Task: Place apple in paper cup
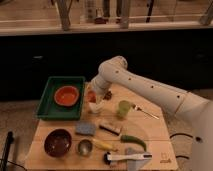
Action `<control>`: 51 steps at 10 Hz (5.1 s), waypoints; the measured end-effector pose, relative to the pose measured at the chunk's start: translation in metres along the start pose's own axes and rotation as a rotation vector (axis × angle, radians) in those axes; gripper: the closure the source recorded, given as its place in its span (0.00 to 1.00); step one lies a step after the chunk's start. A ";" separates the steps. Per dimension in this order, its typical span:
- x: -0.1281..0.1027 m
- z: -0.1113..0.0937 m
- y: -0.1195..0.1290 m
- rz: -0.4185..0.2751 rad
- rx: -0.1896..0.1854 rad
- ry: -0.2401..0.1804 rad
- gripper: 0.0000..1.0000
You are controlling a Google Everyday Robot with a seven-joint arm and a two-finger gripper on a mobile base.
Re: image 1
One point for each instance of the small metal cup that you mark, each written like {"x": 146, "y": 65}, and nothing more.
{"x": 85, "y": 147}

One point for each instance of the orange bowl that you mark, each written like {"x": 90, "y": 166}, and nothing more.
{"x": 66, "y": 96}

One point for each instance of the white handled brush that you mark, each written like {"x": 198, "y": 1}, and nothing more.
{"x": 108, "y": 157}

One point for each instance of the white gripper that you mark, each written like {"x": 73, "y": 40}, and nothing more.
{"x": 100, "y": 86}

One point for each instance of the green plastic cup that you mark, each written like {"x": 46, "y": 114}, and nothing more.
{"x": 123, "y": 108}

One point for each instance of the green plastic tray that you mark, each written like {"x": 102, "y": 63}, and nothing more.
{"x": 48, "y": 109}

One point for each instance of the metal fork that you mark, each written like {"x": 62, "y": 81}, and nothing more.
{"x": 137, "y": 108}

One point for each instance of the dark maroon bowl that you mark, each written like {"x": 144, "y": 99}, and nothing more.
{"x": 58, "y": 143}

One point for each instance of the black stand left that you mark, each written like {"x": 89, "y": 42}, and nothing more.
{"x": 9, "y": 140}

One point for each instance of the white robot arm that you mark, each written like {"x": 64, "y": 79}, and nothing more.
{"x": 196, "y": 110}

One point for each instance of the wooden block brush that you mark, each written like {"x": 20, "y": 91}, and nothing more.
{"x": 110, "y": 127}

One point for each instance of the green chili pepper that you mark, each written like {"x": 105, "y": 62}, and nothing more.
{"x": 133, "y": 139}

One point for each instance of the blue-grey sponge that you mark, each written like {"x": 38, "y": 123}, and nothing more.
{"x": 85, "y": 128}

